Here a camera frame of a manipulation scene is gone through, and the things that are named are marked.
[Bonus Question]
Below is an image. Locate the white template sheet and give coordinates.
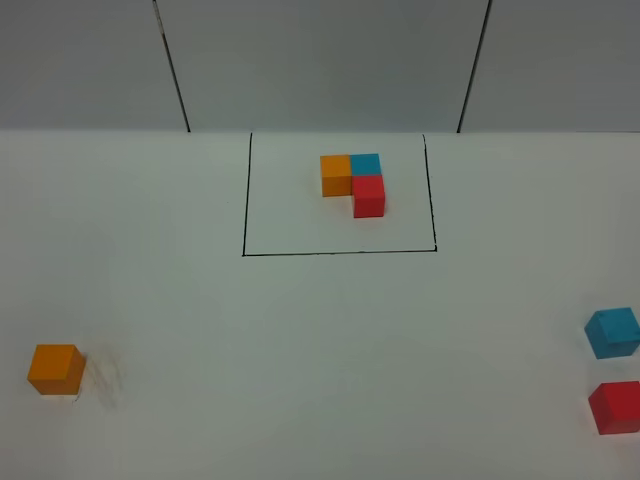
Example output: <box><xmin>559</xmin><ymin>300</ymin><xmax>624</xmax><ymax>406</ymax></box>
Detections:
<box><xmin>244</xmin><ymin>132</ymin><xmax>436</xmax><ymax>256</ymax></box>

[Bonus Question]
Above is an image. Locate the orange template block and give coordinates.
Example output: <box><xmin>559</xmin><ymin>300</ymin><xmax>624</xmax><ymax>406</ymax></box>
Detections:
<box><xmin>320</xmin><ymin>155</ymin><xmax>352</xmax><ymax>197</ymax></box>

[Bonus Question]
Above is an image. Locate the red template block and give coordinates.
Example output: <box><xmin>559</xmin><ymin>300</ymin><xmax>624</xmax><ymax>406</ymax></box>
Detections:
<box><xmin>352</xmin><ymin>175</ymin><xmax>386</xmax><ymax>218</ymax></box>

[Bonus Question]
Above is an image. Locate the blue template block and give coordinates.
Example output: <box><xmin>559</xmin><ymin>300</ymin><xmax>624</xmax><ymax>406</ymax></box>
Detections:
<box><xmin>350</xmin><ymin>153</ymin><xmax>382</xmax><ymax>176</ymax></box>

